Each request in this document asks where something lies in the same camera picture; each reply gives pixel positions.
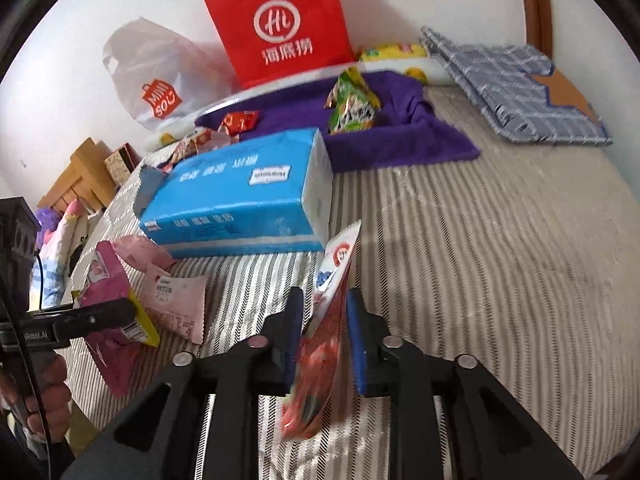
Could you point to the pink white label snack packet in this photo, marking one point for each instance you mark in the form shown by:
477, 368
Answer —
175, 300

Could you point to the patterned brown box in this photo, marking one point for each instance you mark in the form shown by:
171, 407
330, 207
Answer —
117, 165

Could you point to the grey snack packet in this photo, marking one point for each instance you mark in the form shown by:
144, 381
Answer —
150, 187

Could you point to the pink purple plush toy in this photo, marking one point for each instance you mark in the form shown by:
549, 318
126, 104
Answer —
60, 240

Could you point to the magenta snack packet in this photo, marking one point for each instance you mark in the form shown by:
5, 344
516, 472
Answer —
105, 280

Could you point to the purple towel lined tray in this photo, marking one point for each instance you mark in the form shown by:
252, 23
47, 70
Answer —
390, 145

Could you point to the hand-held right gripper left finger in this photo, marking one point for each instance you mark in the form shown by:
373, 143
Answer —
292, 340

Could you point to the white plastic bag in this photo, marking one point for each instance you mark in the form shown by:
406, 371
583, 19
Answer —
150, 70

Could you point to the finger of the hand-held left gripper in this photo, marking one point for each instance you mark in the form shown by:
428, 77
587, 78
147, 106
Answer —
100, 317

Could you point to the wooden door frame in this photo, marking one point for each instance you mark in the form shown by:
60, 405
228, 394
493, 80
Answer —
535, 0

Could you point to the fruit print white roll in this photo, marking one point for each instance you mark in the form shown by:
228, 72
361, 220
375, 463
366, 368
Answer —
430, 72

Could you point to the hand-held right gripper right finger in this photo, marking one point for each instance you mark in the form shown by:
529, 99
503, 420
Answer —
359, 345

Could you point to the pink red fruit snack packet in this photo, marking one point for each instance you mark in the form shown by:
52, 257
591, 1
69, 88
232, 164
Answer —
320, 360

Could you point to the green triangular snack packet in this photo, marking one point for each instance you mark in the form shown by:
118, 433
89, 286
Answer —
352, 107

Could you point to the yellow snack bag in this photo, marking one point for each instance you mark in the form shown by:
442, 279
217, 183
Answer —
395, 52

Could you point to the blue tissue pack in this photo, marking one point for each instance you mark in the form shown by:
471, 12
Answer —
240, 195

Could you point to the grey plaid star cloth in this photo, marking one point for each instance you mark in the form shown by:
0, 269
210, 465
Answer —
500, 90

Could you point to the red paper bag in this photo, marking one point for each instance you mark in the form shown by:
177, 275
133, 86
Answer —
280, 35

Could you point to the small red snack packet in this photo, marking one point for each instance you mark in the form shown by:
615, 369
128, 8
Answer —
240, 122

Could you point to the person's left hand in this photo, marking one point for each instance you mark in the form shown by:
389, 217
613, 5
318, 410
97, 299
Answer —
55, 385

